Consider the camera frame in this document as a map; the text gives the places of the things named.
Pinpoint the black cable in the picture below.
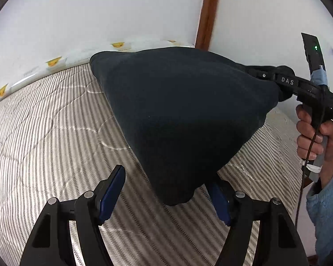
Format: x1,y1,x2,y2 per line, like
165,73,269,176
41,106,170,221
295,96,326,225

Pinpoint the person's right forearm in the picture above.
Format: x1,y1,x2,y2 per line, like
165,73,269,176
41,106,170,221
305,155,333,266

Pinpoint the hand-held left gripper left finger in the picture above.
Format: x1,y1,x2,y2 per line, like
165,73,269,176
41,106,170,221
19,164,126,266

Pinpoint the white sheet with yellow print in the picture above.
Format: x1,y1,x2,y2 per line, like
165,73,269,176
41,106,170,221
0,35,195,104

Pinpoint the brown wooden door frame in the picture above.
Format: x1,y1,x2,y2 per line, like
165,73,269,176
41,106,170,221
195,0,221,51

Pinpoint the black sweatshirt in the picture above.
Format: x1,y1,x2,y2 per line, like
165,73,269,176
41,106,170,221
89,47,280,207

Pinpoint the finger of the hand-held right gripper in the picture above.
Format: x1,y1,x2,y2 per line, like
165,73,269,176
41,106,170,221
246,65,280,83
277,86,298,103

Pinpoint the person's right hand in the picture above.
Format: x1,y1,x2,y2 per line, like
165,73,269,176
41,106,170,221
295,104,333,189

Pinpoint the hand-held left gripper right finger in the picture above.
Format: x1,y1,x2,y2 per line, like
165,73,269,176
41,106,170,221
208,181,309,266

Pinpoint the striped beige mattress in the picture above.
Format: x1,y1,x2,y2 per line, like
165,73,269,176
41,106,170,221
0,62,307,266

